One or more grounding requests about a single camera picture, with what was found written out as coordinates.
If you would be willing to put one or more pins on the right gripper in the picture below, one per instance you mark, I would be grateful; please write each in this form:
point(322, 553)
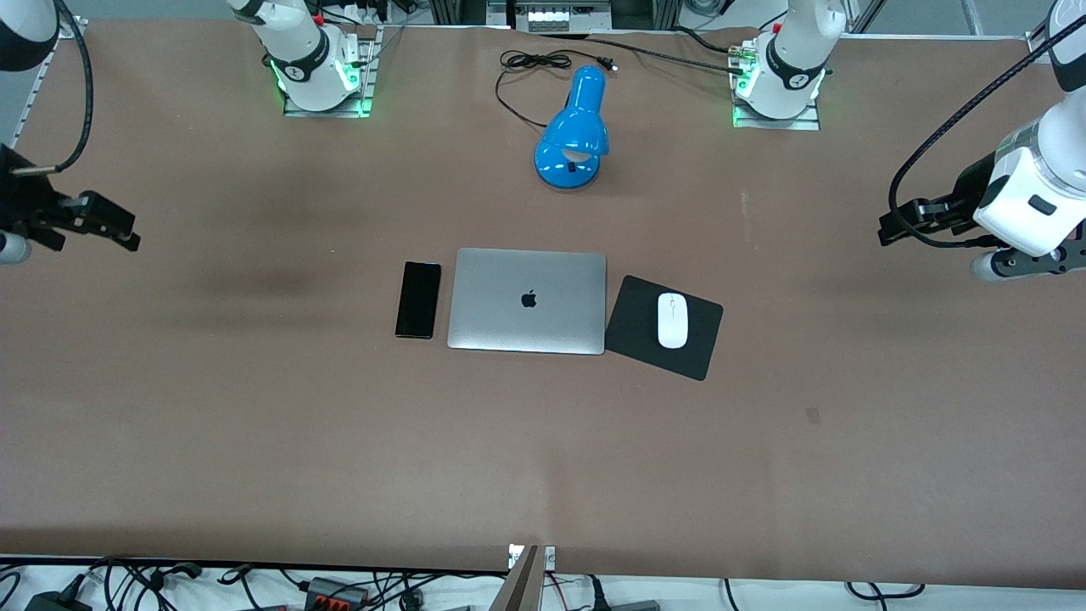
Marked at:
point(23, 200)

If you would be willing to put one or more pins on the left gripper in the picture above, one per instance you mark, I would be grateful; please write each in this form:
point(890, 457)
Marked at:
point(969, 188)

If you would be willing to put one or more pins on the white computer mouse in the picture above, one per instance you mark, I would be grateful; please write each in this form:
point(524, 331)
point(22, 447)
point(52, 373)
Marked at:
point(673, 321)

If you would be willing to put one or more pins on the black smartphone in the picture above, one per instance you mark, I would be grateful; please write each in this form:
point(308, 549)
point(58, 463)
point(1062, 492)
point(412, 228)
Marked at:
point(418, 301)

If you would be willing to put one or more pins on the black mouse pad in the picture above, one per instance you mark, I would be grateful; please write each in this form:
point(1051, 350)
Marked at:
point(632, 327)

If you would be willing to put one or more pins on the black aluminium extrusion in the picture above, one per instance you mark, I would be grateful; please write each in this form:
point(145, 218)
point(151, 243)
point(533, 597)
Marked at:
point(645, 10)
point(458, 10)

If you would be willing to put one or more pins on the blue desk lamp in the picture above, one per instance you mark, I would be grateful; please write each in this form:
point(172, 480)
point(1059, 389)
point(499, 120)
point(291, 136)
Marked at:
point(577, 127)

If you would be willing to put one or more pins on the black power adapter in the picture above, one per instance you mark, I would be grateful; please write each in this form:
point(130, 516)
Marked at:
point(55, 602)

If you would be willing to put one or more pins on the silver closed laptop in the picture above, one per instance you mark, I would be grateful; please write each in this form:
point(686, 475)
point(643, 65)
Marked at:
point(526, 322)

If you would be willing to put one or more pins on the grey box with orange terminals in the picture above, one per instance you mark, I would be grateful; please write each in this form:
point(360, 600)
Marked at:
point(335, 594)

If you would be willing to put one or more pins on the white power strip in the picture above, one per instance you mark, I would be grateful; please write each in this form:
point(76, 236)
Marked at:
point(551, 17)

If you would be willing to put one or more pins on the grey flat box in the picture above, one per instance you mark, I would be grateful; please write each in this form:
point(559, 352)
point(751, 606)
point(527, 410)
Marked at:
point(632, 606)

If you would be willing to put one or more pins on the aluminium table edge rail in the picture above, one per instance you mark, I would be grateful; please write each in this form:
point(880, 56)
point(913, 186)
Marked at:
point(34, 93)
point(1039, 42)

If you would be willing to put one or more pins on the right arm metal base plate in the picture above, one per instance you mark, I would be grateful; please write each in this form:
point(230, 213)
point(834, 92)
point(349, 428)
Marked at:
point(361, 106)

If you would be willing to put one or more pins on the power strip with red switch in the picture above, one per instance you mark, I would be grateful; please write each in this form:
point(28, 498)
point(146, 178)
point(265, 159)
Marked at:
point(365, 13)

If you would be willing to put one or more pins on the white metal bracket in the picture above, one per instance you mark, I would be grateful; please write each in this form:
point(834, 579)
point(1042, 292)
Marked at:
point(550, 557)

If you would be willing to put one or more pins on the brown wooden post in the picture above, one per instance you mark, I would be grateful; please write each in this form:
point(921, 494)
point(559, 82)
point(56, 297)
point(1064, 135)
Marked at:
point(522, 585)

